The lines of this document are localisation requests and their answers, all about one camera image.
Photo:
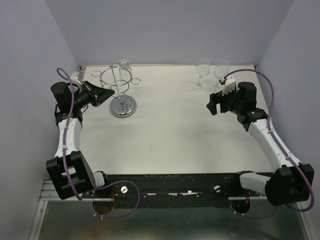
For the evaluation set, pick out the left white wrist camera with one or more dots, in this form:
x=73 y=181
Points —
x=77 y=78

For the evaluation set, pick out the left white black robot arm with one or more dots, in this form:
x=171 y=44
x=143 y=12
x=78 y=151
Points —
x=69 y=170

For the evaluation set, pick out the chrome wine glass rack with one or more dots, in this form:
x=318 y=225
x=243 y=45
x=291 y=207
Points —
x=122 y=105

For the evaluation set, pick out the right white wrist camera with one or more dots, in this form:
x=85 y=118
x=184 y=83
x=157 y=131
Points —
x=229 y=85

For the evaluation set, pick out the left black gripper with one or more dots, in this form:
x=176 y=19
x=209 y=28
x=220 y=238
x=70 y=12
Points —
x=92 y=89

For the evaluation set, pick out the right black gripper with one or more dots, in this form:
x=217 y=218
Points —
x=217 y=98

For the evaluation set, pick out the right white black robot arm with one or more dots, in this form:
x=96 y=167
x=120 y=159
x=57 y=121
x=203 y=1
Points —
x=290 y=179

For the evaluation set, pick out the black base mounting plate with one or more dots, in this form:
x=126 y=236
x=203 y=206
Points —
x=167 y=191

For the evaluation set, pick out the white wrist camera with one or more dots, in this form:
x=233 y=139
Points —
x=229 y=85
x=77 y=78

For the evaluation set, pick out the tall stemmed wine glass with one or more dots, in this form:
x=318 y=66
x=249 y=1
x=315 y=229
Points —
x=221 y=69

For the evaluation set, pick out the aluminium rail frame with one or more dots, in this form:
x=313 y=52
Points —
x=144 y=157

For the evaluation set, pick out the back right textured glass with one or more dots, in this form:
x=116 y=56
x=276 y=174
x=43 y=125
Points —
x=125 y=71

